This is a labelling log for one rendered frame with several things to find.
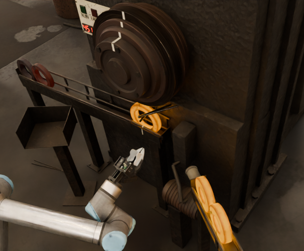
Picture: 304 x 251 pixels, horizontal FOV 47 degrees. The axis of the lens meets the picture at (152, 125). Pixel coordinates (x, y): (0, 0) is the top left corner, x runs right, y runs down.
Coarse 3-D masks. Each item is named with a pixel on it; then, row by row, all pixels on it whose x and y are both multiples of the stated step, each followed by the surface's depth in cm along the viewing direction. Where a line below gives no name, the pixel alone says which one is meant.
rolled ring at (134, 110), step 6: (132, 108) 178; (138, 108) 174; (144, 108) 171; (150, 108) 171; (132, 114) 181; (138, 114) 183; (156, 114) 171; (138, 120) 183; (156, 120) 171; (150, 126) 182; (156, 126) 173
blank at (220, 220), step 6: (216, 204) 135; (210, 210) 139; (216, 210) 132; (222, 210) 131; (210, 216) 142; (216, 216) 132; (222, 216) 130; (216, 222) 139; (222, 222) 129; (228, 222) 129; (216, 228) 138; (222, 228) 129; (228, 228) 129; (222, 234) 131; (228, 234) 129; (222, 240) 133; (228, 240) 130
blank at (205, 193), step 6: (198, 180) 146; (204, 180) 144; (198, 186) 149; (204, 186) 142; (210, 186) 142; (198, 192) 152; (204, 192) 141; (210, 192) 141; (204, 198) 144; (210, 198) 140; (204, 204) 147; (210, 204) 141
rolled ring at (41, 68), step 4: (36, 64) 225; (40, 64) 224; (32, 68) 229; (36, 68) 225; (40, 68) 222; (44, 68) 223; (32, 72) 233; (36, 72) 232; (44, 72) 222; (48, 72) 223; (36, 76) 234; (40, 76) 235; (48, 76) 223; (40, 80) 235; (44, 80) 236; (48, 80) 224; (52, 80) 226; (48, 84) 228; (52, 84) 228
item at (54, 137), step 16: (32, 112) 202; (48, 112) 201; (64, 112) 200; (32, 128) 204; (48, 128) 203; (64, 128) 184; (32, 144) 196; (48, 144) 193; (64, 144) 191; (64, 160) 211; (80, 192) 235
